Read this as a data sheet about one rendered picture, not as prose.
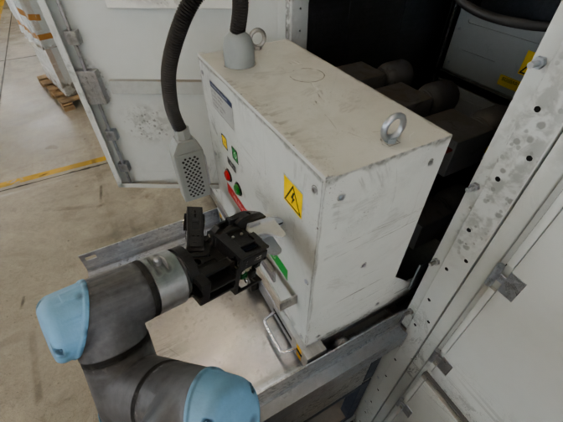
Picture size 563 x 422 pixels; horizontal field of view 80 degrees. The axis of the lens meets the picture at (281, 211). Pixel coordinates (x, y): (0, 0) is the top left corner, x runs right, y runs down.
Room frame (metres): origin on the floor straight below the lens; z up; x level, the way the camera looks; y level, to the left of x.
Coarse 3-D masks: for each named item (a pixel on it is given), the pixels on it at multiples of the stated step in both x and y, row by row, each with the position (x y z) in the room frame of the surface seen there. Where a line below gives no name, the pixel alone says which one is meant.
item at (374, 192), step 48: (288, 48) 0.79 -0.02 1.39; (240, 96) 0.55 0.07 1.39; (288, 96) 0.55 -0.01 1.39; (336, 96) 0.55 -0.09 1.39; (384, 96) 0.55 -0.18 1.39; (288, 144) 0.40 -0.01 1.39; (336, 144) 0.40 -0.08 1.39; (384, 144) 0.40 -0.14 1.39; (432, 144) 0.41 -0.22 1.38; (336, 192) 0.33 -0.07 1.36; (384, 192) 0.37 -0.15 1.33; (336, 240) 0.34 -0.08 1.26; (384, 240) 0.39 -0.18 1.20; (336, 288) 0.35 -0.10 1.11; (384, 288) 0.42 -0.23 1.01
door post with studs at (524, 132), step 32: (544, 64) 0.40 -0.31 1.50; (544, 96) 0.39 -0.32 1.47; (512, 128) 0.40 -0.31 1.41; (544, 128) 0.37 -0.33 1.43; (512, 160) 0.38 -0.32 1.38; (480, 192) 0.40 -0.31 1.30; (512, 192) 0.36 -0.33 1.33; (480, 224) 0.38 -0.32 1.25; (448, 256) 0.39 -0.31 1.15; (448, 288) 0.37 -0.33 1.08; (416, 320) 0.39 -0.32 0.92; (384, 384) 0.38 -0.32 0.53
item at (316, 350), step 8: (264, 288) 0.47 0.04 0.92; (264, 296) 0.48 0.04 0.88; (272, 304) 0.43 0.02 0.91; (280, 312) 0.40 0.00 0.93; (280, 320) 0.40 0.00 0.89; (288, 320) 0.39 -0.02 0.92; (288, 328) 0.37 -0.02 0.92; (288, 336) 0.37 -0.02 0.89; (296, 336) 0.35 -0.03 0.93; (312, 344) 0.33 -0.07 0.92; (320, 344) 0.33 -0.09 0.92; (304, 352) 0.31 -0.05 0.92; (312, 352) 0.31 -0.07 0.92; (320, 352) 0.31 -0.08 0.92; (304, 360) 0.30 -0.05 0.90; (312, 360) 0.30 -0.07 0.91
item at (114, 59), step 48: (48, 0) 0.99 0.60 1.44; (96, 0) 0.99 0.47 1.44; (144, 0) 0.96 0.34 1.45; (96, 48) 0.99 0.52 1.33; (144, 48) 0.99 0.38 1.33; (192, 48) 0.99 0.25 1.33; (96, 96) 0.97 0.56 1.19; (144, 96) 0.99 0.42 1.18; (192, 96) 0.99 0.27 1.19; (144, 144) 0.99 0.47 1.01
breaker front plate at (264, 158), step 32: (224, 128) 0.65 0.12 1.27; (256, 128) 0.50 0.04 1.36; (224, 160) 0.68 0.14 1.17; (256, 160) 0.50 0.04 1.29; (288, 160) 0.40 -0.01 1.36; (224, 192) 0.72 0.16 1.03; (256, 192) 0.51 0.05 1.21; (320, 192) 0.33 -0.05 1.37; (288, 224) 0.40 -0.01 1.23; (288, 256) 0.40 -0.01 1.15; (288, 288) 0.39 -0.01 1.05
